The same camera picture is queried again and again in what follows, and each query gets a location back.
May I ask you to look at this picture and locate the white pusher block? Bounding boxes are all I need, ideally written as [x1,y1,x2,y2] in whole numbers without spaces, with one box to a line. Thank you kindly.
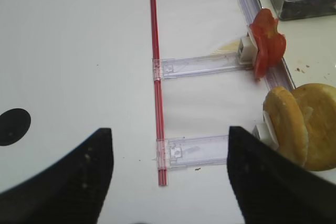
[237,33,258,66]
[253,111,279,151]

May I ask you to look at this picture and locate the white pusher block lower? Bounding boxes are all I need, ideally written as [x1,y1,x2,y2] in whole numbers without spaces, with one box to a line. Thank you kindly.
[253,111,279,151]

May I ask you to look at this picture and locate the bun slice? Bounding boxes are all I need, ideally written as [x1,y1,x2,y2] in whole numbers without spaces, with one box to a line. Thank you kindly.
[292,83,335,172]
[263,86,308,167]

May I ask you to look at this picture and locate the tomato slices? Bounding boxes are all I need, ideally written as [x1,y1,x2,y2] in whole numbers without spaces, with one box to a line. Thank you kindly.
[249,8,287,79]

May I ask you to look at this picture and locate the left red straw rod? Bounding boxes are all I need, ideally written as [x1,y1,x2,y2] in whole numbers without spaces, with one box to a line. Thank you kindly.
[150,0,167,187]

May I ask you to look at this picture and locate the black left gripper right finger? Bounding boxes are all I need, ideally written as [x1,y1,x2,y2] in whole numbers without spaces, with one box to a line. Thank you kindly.
[227,126,335,223]

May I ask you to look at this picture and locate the white pusher block upper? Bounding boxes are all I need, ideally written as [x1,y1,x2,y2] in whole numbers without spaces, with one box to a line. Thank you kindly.
[237,33,258,66]

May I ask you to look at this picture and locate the clear rail upper left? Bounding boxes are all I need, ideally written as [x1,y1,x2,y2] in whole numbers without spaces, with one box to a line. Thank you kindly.
[152,52,253,81]

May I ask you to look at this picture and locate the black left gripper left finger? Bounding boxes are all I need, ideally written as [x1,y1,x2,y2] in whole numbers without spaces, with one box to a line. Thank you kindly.
[1,128,113,223]

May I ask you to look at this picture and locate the clear rail lower left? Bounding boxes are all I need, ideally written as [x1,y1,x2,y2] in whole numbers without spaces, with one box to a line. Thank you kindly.
[156,135,228,170]

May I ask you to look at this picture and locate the bun bottom slice standing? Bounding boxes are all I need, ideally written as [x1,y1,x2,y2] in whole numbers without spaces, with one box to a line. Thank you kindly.
[292,83,335,172]

